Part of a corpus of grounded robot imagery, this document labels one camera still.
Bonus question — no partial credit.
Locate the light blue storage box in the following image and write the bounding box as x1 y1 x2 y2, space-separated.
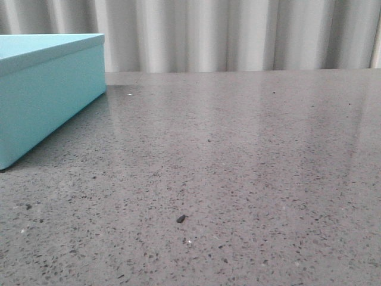
1 33 106 169

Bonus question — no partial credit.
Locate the small black debris piece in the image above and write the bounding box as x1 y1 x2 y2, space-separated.
176 214 186 223

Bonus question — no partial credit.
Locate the grey pleated curtain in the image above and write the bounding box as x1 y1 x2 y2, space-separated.
1 1 380 73

